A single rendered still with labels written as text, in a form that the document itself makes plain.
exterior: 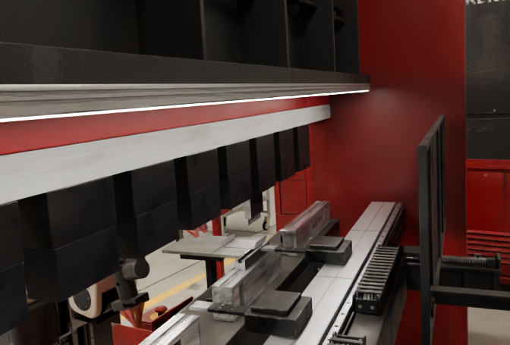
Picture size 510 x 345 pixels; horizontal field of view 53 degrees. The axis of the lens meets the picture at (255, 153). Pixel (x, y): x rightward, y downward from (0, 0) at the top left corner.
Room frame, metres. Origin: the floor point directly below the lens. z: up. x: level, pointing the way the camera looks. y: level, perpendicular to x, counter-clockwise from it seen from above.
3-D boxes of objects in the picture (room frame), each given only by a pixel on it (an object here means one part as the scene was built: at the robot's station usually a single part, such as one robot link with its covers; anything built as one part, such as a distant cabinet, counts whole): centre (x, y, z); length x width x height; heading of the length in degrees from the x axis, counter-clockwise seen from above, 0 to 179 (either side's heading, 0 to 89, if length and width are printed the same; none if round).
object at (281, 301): (1.05, 0.04, 1.01); 0.26 x 0.12 x 0.05; 68
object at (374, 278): (1.17, -0.28, 1.02); 0.37 x 0.06 x 0.04; 158
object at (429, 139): (1.54, -0.55, 1.12); 1.13 x 0.02 x 0.44; 158
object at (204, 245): (1.57, 0.15, 1.00); 0.26 x 0.18 x 0.01; 68
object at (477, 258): (1.79, -0.51, 0.81); 0.64 x 0.08 x 0.14; 68
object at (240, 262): (1.49, 0.02, 0.99); 0.20 x 0.03 x 0.03; 158
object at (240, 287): (1.46, 0.03, 0.92); 0.39 x 0.06 x 0.10; 158
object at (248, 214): (1.52, 0.01, 1.13); 0.10 x 0.02 x 0.10; 158
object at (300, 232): (2.02, -0.20, 0.92); 0.50 x 0.06 x 0.10; 158
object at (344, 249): (1.45, -0.13, 1.01); 0.26 x 0.12 x 0.05; 68
